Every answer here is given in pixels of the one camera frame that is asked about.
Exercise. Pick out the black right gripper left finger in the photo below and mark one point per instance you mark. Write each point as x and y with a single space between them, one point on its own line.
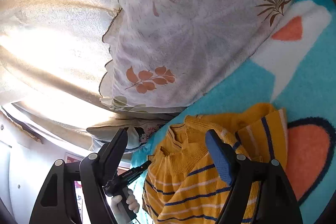
57 202

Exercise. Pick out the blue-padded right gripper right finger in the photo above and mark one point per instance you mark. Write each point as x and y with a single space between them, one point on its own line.
259 192

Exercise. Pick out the yellow striped knit sweater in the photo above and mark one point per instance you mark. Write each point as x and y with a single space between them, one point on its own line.
182 184

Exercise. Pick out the woman silhouette print cushion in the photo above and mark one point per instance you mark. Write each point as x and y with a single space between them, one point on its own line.
139 131

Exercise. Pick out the teal star fleece blanket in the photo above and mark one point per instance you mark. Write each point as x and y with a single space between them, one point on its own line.
294 69

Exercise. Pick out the leaf print ruffled pillow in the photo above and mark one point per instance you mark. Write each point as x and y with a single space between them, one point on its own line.
166 54

